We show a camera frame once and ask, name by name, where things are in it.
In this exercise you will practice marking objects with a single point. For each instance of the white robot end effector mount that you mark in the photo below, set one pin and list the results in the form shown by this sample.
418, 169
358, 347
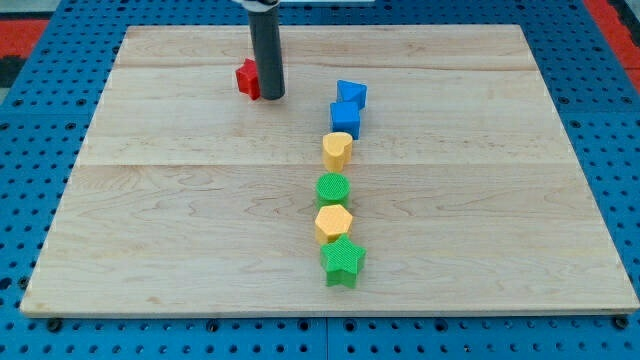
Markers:
260, 2

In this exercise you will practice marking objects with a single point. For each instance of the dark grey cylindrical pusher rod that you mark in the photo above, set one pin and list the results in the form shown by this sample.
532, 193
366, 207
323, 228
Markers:
265, 36

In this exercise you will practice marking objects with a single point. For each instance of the red star block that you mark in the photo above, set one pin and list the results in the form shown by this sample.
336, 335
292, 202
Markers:
247, 79

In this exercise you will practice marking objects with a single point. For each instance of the blue triangle block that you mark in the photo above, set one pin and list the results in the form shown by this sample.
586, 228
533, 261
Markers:
348, 91

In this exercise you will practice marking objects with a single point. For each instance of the green star block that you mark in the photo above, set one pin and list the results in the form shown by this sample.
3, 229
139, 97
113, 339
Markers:
342, 261

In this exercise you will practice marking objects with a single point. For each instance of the blue cube block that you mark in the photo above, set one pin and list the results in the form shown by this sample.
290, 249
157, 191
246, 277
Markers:
345, 117

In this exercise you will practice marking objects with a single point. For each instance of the yellow heart block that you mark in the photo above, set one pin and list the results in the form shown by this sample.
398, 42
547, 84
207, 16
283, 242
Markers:
336, 150

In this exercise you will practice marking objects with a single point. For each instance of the green cylinder block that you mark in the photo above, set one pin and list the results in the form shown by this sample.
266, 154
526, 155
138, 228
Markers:
332, 189

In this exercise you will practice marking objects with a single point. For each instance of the wooden board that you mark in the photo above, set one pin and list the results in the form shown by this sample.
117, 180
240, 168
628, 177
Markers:
407, 171

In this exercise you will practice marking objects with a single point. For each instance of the yellow hexagon block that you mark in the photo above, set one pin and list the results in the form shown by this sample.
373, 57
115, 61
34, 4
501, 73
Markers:
331, 222

